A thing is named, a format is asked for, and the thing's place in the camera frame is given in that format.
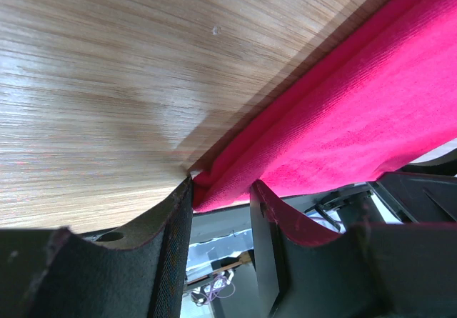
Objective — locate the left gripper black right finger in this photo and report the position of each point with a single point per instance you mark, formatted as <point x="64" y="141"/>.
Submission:
<point x="372" y="270"/>

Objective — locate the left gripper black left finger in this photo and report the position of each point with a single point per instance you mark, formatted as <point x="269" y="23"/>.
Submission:
<point x="136" y="270"/>

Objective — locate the magenta pink t-shirt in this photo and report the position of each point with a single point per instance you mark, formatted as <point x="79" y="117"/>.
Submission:
<point x="380" y="100"/>

